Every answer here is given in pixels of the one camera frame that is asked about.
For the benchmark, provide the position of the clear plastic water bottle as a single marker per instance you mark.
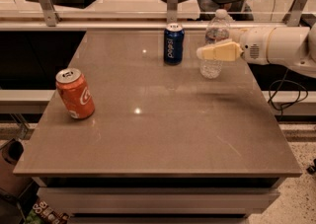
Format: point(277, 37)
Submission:
point(216, 30)

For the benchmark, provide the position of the blue pepsi can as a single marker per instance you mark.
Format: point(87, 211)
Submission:
point(173, 43)

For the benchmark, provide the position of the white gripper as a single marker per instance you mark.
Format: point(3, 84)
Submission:
point(254, 45)

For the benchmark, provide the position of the grey table drawer unit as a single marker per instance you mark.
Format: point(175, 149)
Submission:
point(83, 203)

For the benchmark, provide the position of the magazine on floor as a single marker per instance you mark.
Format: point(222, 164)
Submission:
point(42, 213)

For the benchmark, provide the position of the brown bin on floor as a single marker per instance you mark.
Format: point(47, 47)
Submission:
point(13, 187)

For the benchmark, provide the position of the metal railing with posts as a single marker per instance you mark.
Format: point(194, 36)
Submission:
point(136, 11)

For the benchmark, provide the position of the orange coke can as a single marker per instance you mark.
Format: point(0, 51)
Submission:
point(74, 92)

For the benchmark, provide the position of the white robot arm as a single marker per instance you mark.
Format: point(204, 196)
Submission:
point(291, 47)

